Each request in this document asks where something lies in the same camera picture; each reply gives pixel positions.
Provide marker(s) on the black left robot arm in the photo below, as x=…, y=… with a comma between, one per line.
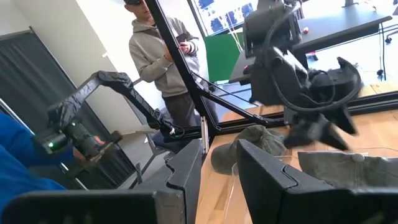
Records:
x=267, y=28

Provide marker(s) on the dark grey desk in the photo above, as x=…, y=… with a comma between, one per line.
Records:
x=342, y=28

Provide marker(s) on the dark green cap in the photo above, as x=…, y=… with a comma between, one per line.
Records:
x=261, y=137

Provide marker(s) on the office chair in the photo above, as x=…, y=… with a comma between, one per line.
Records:
x=152, y=152

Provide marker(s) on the green board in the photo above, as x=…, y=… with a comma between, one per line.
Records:
x=222, y=56

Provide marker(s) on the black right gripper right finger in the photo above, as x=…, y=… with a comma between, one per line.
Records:
x=273, y=193

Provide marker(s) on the black aluminium frame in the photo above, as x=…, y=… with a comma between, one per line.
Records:
x=174, y=46

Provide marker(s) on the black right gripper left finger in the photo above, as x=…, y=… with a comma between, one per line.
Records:
x=183, y=174

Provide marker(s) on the grey-green cap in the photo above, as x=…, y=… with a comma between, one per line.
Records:
x=357, y=171

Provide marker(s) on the dark grey curtain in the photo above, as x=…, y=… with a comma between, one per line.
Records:
x=28, y=77

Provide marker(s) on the silver metal bracket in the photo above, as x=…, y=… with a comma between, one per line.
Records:
x=204, y=133

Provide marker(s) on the person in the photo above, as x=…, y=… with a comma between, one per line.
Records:
x=155, y=62
x=18, y=161

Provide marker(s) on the clear plastic bin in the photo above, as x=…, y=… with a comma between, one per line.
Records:
x=239, y=199

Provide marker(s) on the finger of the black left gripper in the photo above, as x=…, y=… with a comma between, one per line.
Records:
x=345, y=119
x=311, y=133

